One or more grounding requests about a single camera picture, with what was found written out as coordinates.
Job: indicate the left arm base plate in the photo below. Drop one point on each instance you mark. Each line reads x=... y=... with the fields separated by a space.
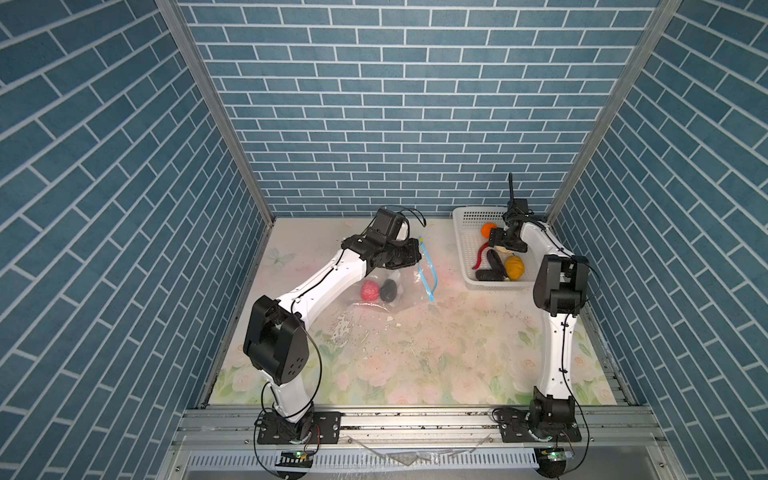
x=300 y=427

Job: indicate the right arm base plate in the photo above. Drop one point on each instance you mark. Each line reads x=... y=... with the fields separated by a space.
x=515 y=426

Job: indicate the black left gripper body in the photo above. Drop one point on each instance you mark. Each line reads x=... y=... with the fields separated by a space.
x=390 y=251

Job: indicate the yellow food ball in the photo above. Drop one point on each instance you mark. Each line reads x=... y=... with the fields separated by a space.
x=514 y=267

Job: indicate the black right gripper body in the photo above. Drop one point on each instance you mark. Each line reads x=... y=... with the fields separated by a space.
x=501 y=238

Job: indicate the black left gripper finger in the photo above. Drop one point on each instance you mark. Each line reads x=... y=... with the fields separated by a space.
x=410 y=261
x=412 y=247

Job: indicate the clear zip top bag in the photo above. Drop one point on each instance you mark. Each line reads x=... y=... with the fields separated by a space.
x=407 y=282

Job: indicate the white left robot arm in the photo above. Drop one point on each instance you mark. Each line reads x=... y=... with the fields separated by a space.
x=277 y=340

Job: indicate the aluminium mounting rail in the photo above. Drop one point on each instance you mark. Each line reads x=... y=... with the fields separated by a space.
x=481 y=442

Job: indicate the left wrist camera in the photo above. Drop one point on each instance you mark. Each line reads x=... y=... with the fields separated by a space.
x=388 y=227

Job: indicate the large black food piece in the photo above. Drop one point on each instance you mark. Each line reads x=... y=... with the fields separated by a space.
x=489 y=275

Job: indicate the small black food ball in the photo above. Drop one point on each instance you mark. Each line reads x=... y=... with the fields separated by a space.
x=389 y=291

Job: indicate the red chili pepper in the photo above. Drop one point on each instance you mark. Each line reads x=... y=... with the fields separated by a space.
x=481 y=256

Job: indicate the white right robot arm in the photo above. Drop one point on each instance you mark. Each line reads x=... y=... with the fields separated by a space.
x=560 y=290

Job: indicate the long black food piece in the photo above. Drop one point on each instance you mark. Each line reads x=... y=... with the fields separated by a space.
x=496 y=264

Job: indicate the pink round food ball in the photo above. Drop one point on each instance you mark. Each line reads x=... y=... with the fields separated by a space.
x=370 y=291

